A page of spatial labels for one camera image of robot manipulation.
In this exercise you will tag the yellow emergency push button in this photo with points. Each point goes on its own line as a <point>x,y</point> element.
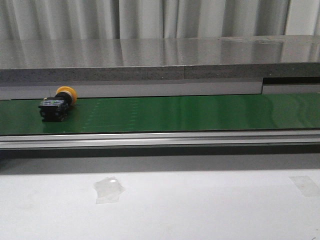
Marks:
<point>55,109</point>

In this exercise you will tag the crumpled clear tape patch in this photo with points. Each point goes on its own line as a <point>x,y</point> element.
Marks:
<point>108,190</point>

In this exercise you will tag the grey speckled stone counter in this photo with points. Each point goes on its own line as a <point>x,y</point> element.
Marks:
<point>34,69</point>

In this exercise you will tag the green conveyor belt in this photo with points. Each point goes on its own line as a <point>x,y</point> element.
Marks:
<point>167,114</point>

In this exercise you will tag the flat clear tape strip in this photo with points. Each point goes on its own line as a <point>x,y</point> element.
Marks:
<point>306,186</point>

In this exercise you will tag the white pleated curtain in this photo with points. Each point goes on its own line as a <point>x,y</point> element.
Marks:
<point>156,19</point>

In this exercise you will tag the aluminium conveyor side rail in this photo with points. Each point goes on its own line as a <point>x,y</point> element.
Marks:
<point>160,139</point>

